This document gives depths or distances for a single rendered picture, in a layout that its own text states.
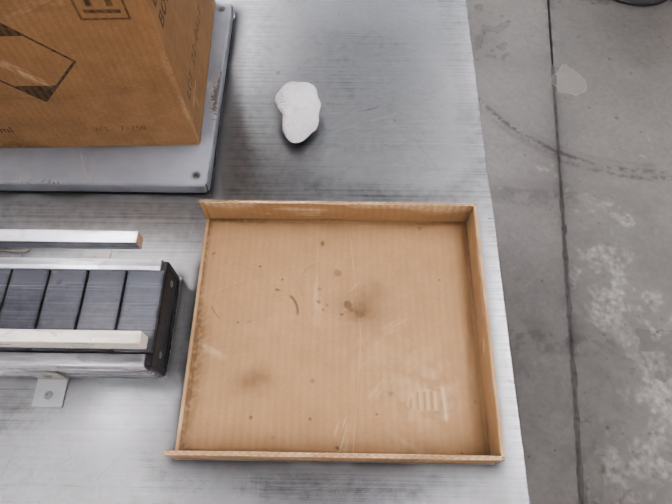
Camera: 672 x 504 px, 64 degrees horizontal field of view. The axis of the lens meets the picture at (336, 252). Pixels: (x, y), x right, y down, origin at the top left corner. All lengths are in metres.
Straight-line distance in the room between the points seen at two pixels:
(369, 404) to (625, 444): 1.07
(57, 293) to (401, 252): 0.35
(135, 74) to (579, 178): 1.44
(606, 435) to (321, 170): 1.09
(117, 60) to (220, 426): 0.36
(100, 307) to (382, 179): 0.34
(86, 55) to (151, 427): 0.36
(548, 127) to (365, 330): 1.41
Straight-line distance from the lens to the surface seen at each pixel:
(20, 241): 0.53
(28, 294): 0.60
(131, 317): 0.55
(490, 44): 2.07
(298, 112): 0.67
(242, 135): 0.69
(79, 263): 0.60
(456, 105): 0.73
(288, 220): 0.61
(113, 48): 0.57
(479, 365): 0.57
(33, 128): 0.70
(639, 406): 1.58
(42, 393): 0.62
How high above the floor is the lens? 1.37
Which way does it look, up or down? 65 degrees down
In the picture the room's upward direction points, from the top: straight up
